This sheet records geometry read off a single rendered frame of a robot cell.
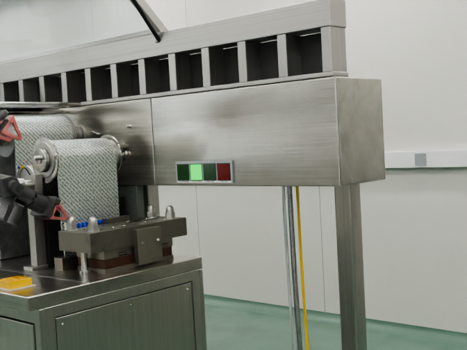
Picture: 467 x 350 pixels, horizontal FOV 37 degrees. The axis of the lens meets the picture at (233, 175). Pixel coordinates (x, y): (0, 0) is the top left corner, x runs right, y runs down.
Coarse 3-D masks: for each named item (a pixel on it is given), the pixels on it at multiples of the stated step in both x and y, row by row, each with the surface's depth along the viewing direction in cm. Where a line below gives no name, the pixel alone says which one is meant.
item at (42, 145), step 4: (40, 144) 224; (44, 144) 223; (48, 144) 222; (36, 148) 226; (40, 148) 224; (44, 148) 223; (48, 148) 222; (48, 152) 222; (52, 152) 220; (116, 152) 239; (52, 156) 220; (116, 156) 239; (52, 160) 221; (116, 160) 239; (52, 164) 221; (116, 164) 240; (52, 168) 221; (40, 172) 225; (44, 172) 224; (48, 172) 223; (52, 172) 222; (44, 176) 224; (48, 176) 223; (56, 176) 226
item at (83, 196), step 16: (64, 176) 222; (80, 176) 227; (96, 176) 232; (112, 176) 237; (64, 192) 222; (80, 192) 227; (96, 192) 232; (112, 192) 237; (64, 208) 222; (80, 208) 227; (96, 208) 232; (112, 208) 237
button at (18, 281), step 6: (12, 276) 201; (18, 276) 200; (24, 276) 200; (0, 282) 197; (6, 282) 195; (12, 282) 194; (18, 282) 195; (24, 282) 197; (30, 282) 198; (6, 288) 195; (12, 288) 194
